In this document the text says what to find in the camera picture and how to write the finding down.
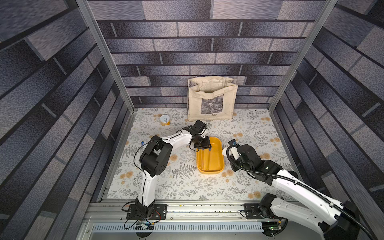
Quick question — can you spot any yellow plastic tray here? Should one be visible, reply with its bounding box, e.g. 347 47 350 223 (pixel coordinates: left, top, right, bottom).
197 137 225 175

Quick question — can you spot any beige canvas tote bag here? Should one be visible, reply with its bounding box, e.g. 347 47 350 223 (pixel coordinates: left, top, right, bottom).
187 76 238 121

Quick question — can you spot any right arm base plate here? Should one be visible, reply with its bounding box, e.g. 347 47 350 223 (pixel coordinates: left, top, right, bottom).
244 203 282 221

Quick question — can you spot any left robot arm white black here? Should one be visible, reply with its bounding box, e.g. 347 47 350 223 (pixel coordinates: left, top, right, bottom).
135 120 212 219

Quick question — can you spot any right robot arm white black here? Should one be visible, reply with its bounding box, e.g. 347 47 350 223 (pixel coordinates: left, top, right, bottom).
222 141 361 240

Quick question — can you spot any right controller board green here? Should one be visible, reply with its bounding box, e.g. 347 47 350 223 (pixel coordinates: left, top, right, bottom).
262 222 282 238

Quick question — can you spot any left controller board with wires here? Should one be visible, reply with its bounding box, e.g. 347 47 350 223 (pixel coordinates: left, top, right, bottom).
124 210 160 238

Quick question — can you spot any black corrugated cable conduit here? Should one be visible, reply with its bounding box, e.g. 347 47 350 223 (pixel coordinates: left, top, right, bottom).
225 145 377 240

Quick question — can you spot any aluminium mounting rail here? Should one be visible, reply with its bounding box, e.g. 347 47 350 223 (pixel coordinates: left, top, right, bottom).
77 199 287 240

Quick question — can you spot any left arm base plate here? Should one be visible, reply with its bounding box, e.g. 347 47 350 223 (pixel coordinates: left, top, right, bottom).
126 204 168 221

